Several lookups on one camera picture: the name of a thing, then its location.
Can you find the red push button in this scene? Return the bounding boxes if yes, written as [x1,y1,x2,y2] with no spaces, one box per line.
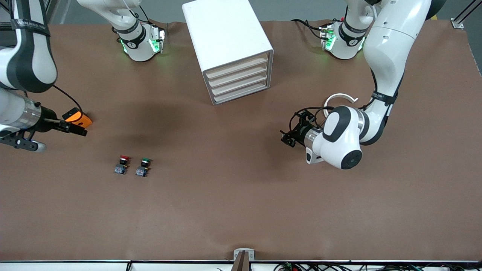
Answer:
[114,155,131,175]

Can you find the green push button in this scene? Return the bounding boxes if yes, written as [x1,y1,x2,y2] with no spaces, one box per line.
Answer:
[135,158,153,177]

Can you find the orange box with black base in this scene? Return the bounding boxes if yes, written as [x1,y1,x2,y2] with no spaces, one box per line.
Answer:
[62,107,93,129]

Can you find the brown table cover sheet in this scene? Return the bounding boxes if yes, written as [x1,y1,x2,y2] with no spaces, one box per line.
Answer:
[0,20,482,261]

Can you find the white curved plastic ring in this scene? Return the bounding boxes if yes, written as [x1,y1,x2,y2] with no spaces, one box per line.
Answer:
[324,93,359,119]

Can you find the black base cable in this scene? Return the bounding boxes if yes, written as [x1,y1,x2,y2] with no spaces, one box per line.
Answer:
[291,18,328,40]

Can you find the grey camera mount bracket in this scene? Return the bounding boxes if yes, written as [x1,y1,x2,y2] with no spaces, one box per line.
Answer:
[232,248,255,271]

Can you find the tangled black cables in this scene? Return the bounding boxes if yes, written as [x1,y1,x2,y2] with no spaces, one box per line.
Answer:
[273,262,482,271]

